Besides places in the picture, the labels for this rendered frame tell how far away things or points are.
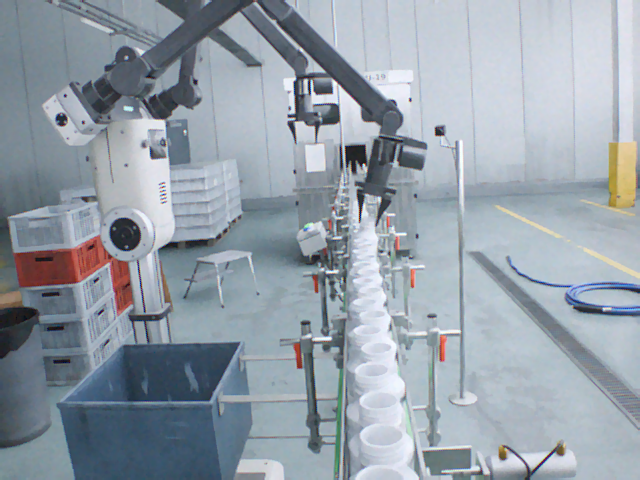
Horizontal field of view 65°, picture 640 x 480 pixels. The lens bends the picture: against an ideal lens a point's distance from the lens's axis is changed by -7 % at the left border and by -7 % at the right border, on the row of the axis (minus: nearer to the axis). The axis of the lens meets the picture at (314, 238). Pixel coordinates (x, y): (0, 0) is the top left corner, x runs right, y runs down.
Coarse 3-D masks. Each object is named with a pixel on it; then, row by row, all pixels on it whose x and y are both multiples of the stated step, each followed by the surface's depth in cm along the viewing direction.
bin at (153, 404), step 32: (128, 352) 127; (160, 352) 127; (192, 352) 126; (224, 352) 126; (96, 384) 112; (128, 384) 129; (160, 384) 128; (192, 384) 128; (224, 384) 105; (64, 416) 98; (96, 416) 97; (128, 416) 97; (160, 416) 96; (192, 416) 96; (224, 416) 103; (96, 448) 99; (128, 448) 98; (160, 448) 98; (192, 448) 97; (224, 448) 101
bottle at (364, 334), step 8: (360, 328) 67; (368, 328) 67; (376, 328) 67; (360, 336) 64; (368, 336) 64; (376, 336) 64; (360, 344) 65; (360, 352) 65; (352, 360) 66; (360, 360) 65; (352, 368) 65; (352, 376) 65; (352, 384) 65; (352, 392) 65; (352, 400) 66
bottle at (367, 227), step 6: (366, 216) 130; (360, 222) 128; (366, 222) 127; (372, 222) 127; (360, 228) 128; (366, 228) 127; (372, 228) 127; (354, 234) 129; (360, 234) 127; (366, 234) 127; (372, 234) 127; (372, 240) 127
